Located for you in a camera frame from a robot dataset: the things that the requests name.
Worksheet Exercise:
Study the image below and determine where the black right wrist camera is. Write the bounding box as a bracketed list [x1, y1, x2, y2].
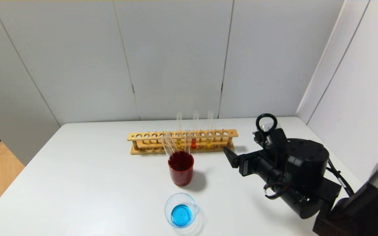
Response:
[253, 128, 288, 158]

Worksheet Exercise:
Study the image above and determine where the wooden test tube rack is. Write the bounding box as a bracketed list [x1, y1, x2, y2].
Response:
[127, 129, 239, 155]

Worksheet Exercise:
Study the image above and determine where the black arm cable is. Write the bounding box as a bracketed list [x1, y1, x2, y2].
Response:
[326, 159, 355, 198]

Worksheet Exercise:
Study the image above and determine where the test tube with pale yellow pigment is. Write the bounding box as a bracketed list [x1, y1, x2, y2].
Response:
[176, 112, 182, 148]

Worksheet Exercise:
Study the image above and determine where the clear glass dish with spout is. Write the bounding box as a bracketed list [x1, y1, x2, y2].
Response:
[164, 193, 200, 229]

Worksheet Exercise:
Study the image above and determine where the black looped camera cable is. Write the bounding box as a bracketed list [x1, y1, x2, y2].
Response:
[256, 113, 278, 134]

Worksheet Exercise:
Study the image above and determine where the test tube with red pigment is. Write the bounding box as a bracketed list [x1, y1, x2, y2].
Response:
[191, 111, 199, 149]

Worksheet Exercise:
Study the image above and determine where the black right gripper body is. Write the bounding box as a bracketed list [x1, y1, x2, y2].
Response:
[238, 150, 283, 180]

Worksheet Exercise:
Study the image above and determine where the red plastic cup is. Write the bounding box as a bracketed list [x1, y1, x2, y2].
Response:
[168, 151, 195, 187]

